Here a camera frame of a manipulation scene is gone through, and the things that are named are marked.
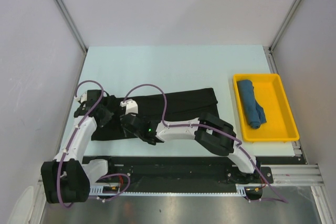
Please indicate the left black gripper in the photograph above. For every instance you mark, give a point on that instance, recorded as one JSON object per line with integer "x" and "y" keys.
{"x": 106, "y": 118}

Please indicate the aluminium frame post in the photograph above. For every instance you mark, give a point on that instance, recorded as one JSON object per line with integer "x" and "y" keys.
{"x": 71, "y": 25}
{"x": 285, "y": 23}

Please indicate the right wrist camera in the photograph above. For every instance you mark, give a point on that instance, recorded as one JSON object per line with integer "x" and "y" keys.
{"x": 129, "y": 106}

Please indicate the right aluminium frame post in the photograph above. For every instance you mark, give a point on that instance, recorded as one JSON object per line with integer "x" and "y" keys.
{"x": 285, "y": 23}

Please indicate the rolled blue t-shirt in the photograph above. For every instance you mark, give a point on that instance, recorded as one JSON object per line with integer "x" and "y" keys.
{"x": 253, "y": 111}

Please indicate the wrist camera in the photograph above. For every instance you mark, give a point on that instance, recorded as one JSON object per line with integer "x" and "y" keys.
{"x": 82, "y": 98}
{"x": 129, "y": 106}

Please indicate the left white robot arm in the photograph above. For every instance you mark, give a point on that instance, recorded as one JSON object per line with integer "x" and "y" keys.
{"x": 65, "y": 179}

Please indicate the grey cable duct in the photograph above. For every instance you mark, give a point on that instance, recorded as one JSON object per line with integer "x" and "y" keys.
{"x": 225, "y": 190}

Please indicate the yellow plastic tray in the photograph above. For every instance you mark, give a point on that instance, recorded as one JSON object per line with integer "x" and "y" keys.
{"x": 269, "y": 92}

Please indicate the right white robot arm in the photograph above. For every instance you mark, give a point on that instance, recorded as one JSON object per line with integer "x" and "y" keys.
{"x": 212, "y": 133}

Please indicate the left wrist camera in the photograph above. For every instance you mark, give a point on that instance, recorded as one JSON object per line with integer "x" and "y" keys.
{"x": 82, "y": 98}

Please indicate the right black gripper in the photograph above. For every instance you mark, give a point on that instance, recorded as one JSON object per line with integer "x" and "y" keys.
{"x": 138, "y": 116}

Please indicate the black printed t-shirt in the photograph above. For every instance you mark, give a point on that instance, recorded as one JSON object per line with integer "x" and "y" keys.
{"x": 181, "y": 106}

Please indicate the left aluminium frame post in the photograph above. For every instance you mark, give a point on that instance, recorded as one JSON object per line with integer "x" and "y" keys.
{"x": 71, "y": 25}

